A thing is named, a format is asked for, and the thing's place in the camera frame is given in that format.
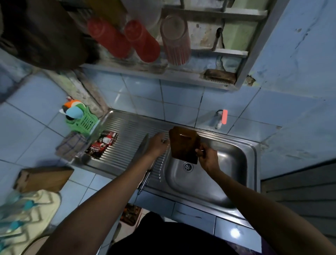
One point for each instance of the person's right hand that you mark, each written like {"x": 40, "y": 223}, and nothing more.
{"x": 210, "y": 160}

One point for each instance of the person's left hand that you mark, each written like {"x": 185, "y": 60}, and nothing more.
{"x": 157, "y": 145}

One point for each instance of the small wooden cutting board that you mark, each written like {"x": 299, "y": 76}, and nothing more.
{"x": 183, "y": 144}

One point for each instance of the knives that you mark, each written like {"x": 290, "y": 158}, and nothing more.
{"x": 145, "y": 181}

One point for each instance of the checked dishcloth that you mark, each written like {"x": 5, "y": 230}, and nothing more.
{"x": 71, "y": 145}

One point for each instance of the person's left forearm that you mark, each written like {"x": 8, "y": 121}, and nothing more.
{"x": 99, "y": 210}

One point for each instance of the person's right forearm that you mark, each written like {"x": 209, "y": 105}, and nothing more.
{"x": 262, "y": 215}

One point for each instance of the person's black clothing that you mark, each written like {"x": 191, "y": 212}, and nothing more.
{"x": 170, "y": 236}

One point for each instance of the stainless steel sink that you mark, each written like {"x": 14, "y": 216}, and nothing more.
{"x": 210, "y": 189}

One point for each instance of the red black sachet pack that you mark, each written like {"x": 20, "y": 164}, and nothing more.
{"x": 102, "y": 144}

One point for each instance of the green plastic basket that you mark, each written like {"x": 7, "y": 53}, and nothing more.
{"x": 86, "y": 123}

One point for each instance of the wooden scrub brush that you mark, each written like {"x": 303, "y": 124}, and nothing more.
{"x": 220, "y": 76}

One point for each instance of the light blue plastic scoop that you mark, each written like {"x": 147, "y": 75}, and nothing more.
{"x": 74, "y": 113}

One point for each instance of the orange plastic utensil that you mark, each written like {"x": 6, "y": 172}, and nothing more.
{"x": 72, "y": 103}

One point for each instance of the grey slatted wooden door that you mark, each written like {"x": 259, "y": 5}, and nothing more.
{"x": 302, "y": 199}

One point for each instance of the red striped drinking glass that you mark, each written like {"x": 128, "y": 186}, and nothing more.
{"x": 177, "y": 44}

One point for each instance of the red plastic cup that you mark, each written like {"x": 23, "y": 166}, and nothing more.
{"x": 110, "y": 39}
{"x": 143, "y": 42}

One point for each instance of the wooden knife block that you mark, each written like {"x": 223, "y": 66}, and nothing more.
{"x": 44, "y": 178}

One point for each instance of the cream cup rack teal knobs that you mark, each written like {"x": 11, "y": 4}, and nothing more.
{"x": 39, "y": 207}

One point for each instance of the white plastic cup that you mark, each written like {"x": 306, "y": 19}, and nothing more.
{"x": 143, "y": 11}

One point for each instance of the yellow plastic cup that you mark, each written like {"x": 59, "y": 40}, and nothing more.
{"x": 107, "y": 10}

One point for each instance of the dark round hanging pan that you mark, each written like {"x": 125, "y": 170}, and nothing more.
{"x": 44, "y": 34}

